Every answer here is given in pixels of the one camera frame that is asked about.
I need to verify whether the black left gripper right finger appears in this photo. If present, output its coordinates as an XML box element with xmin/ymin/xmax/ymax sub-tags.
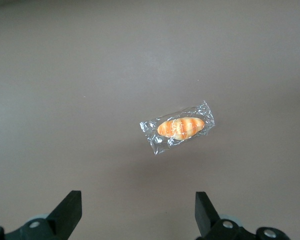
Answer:
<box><xmin>194</xmin><ymin>191</ymin><xmax>290</xmax><ymax>240</ymax></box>

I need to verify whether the bread roll in clear wrapper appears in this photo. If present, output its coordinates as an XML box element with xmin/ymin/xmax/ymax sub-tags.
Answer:
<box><xmin>139</xmin><ymin>99</ymin><xmax>215</xmax><ymax>156</ymax></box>

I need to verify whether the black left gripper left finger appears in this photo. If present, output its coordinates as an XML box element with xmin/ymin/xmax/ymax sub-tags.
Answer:
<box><xmin>0</xmin><ymin>190</ymin><xmax>82</xmax><ymax>240</ymax></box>

